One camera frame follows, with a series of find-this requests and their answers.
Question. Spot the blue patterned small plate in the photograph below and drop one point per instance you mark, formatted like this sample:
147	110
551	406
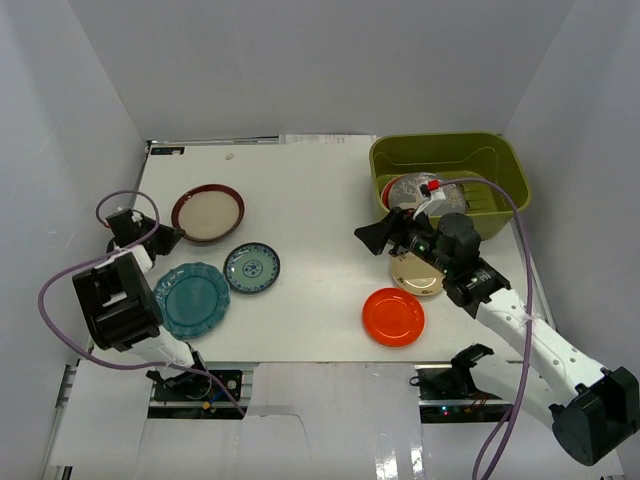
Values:
252	268

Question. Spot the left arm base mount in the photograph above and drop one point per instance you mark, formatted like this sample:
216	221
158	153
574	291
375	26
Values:
199	398

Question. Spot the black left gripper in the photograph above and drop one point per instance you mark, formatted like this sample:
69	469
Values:
151	235

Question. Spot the orange plate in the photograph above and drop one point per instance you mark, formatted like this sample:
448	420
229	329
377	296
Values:
393	318

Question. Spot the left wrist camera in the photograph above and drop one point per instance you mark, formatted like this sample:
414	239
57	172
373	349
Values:
129	214

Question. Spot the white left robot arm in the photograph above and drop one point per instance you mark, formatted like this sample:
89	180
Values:
119	307

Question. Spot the olive green plastic bin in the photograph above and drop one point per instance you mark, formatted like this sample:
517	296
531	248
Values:
456	156

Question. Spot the red plate with teal flower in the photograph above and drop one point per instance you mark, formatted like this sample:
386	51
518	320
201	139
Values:
384	197

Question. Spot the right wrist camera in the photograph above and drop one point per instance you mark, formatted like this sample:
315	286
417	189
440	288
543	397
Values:
433	200

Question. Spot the cream plate with calligraphy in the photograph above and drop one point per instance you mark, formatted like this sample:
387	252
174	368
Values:
416	276

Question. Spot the dark label sticker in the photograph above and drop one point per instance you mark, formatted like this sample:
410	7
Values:
166	151

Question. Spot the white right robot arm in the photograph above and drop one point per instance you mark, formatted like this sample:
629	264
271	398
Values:
590	408

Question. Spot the grey plate with deer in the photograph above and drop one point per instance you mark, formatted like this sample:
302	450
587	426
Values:
405	194

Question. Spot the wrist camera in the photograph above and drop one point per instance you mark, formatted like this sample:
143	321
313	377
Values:
129	214
433	200

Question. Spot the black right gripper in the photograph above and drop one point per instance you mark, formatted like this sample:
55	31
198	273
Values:
397	225

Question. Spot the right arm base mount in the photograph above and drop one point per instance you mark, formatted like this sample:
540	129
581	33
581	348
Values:
447	394

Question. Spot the white papers at back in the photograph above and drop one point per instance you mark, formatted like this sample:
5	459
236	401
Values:
326	139

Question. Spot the dark red rimmed cream plate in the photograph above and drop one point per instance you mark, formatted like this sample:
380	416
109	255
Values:
208	213

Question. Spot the teal scalloped plate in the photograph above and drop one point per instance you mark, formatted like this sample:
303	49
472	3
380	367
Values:
193	299

